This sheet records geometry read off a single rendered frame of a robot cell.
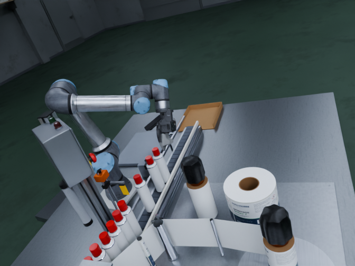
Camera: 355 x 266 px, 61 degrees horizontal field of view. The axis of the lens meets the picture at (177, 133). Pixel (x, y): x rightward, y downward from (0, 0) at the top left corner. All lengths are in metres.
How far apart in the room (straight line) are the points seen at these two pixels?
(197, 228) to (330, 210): 0.51
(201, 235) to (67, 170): 0.52
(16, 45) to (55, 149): 10.67
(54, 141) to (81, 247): 0.70
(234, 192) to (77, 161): 0.58
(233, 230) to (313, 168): 0.62
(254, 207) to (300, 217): 0.20
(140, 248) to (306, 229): 0.60
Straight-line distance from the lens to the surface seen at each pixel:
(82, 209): 1.21
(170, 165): 1.70
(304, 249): 1.18
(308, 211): 1.30
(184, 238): 1.19
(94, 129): 1.66
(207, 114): 2.18
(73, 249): 1.60
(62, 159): 1.05
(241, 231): 1.07
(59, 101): 1.46
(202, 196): 1.22
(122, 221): 1.24
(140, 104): 1.40
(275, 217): 0.88
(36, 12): 12.35
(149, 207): 1.44
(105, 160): 1.60
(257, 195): 1.17
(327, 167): 1.57
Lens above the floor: 1.83
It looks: 29 degrees down
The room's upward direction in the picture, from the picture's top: 19 degrees counter-clockwise
